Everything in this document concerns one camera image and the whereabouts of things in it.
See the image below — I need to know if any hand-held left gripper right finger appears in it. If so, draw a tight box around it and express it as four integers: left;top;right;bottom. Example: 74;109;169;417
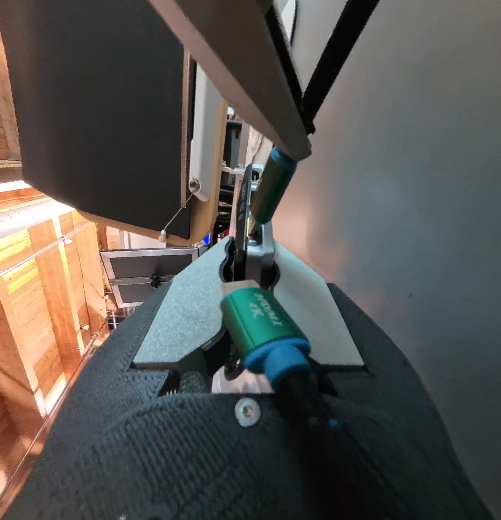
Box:
273;241;365;367

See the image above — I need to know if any thin steel wire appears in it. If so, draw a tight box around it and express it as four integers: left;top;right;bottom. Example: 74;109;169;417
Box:
158;182;201;243

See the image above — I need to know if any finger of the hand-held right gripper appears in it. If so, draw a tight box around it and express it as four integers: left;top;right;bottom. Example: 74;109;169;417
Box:
148;0;317;162

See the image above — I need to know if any black HDMI switch box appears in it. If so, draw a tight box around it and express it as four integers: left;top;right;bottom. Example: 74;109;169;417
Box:
232;162;279;290

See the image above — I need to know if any grey metal shelf rack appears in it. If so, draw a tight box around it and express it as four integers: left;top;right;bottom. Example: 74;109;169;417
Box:
99;247;202;309

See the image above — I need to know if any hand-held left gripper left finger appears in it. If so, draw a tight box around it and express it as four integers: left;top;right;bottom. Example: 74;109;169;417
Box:
132;237;235;366

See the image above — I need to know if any black covered computer monitor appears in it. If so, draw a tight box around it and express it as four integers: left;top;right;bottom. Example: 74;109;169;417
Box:
0;0;231;247

